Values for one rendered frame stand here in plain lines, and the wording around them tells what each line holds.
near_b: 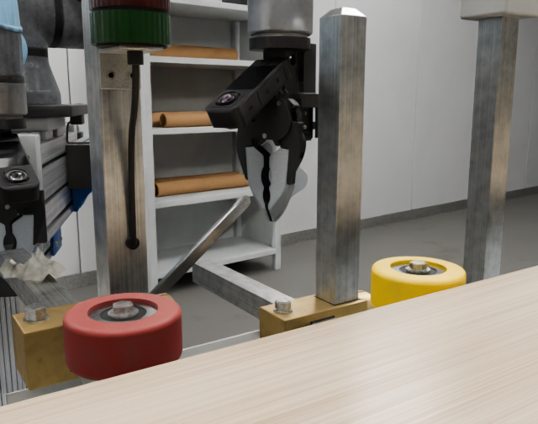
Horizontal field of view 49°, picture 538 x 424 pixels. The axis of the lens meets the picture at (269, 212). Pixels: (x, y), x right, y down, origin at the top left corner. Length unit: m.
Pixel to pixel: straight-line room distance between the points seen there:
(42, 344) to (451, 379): 0.32
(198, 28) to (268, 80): 3.12
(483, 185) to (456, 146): 5.00
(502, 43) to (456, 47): 4.93
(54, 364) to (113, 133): 0.19
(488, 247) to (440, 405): 0.54
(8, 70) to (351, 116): 0.42
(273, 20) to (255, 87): 0.08
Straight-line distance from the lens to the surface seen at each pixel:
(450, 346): 0.39
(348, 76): 0.63
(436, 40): 5.50
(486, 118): 0.83
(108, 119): 0.50
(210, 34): 3.81
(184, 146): 3.70
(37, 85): 1.15
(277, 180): 0.68
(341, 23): 0.63
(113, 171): 0.51
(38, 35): 1.16
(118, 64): 0.50
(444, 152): 5.67
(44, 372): 0.53
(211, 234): 0.65
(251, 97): 0.63
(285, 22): 0.68
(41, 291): 0.64
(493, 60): 0.82
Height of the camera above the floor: 1.05
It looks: 11 degrees down
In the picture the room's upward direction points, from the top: straight up
